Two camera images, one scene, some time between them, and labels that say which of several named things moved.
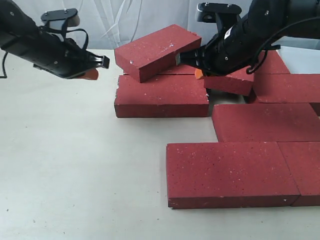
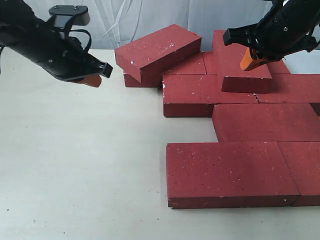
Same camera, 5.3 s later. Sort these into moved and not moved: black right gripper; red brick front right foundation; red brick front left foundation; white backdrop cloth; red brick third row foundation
Moved: black right gripper
Not moved: white backdrop cloth; red brick third row foundation; red brick front left foundation; red brick front right foundation
